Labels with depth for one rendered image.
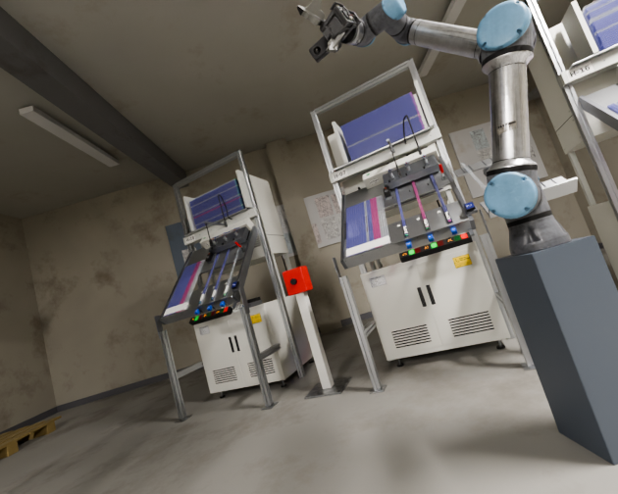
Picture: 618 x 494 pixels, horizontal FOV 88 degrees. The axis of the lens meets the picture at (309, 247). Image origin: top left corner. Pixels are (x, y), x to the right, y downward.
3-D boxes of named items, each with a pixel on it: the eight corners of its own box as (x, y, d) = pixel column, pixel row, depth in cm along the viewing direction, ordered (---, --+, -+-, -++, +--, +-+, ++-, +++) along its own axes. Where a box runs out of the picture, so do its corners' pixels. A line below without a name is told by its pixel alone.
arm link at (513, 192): (542, 216, 89) (536, 12, 86) (537, 218, 78) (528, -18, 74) (493, 219, 97) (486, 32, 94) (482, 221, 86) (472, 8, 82)
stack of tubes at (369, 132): (426, 128, 205) (412, 90, 208) (351, 161, 224) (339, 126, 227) (427, 134, 217) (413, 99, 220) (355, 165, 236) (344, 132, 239)
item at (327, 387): (340, 393, 185) (302, 264, 195) (304, 399, 194) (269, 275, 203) (351, 378, 207) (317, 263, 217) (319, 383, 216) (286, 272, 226)
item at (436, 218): (470, 224, 157) (469, 220, 155) (346, 264, 182) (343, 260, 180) (459, 203, 172) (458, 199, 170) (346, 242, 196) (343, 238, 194)
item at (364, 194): (452, 189, 186) (450, 182, 184) (347, 227, 211) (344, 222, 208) (439, 164, 211) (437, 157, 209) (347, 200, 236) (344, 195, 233)
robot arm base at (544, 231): (585, 236, 88) (571, 203, 89) (533, 253, 87) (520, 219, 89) (545, 244, 103) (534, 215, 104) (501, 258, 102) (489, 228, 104)
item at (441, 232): (472, 229, 158) (469, 219, 154) (348, 269, 182) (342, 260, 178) (471, 228, 159) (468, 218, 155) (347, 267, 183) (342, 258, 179)
